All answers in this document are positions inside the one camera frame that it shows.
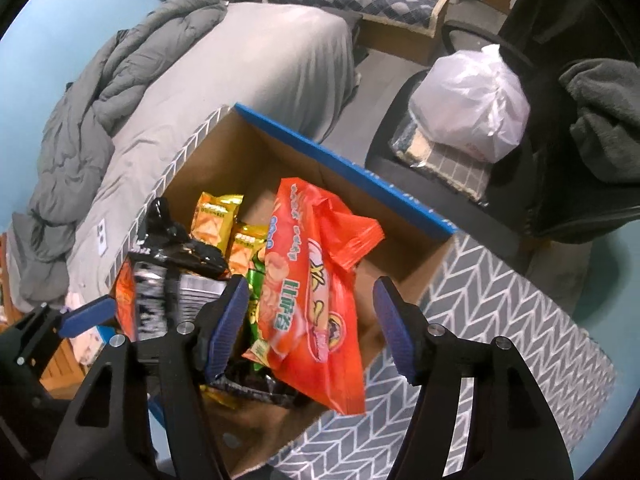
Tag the orange red crisps bag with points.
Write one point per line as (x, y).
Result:
(307, 309)

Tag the orange black octopus snack bag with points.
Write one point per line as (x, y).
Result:
(167, 277)

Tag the yellow snack bag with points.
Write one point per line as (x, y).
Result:
(248, 245)

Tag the dark grey fleece blanket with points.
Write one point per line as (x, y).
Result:
(606, 130)

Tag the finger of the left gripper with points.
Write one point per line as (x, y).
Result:
(97, 312)

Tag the bed with grey sheet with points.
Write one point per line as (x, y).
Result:
(291, 63)

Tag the yellow long cracker bag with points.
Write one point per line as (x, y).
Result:
(214, 219)

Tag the white plastic bag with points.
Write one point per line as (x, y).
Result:
(472, 101)

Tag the black office chair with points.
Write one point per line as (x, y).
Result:
(542, 189)

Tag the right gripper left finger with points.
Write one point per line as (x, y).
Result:
(106, 432)

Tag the grey comforter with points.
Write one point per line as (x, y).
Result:
(77, 143)

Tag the small black snack packet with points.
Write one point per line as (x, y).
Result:
(258, 385)

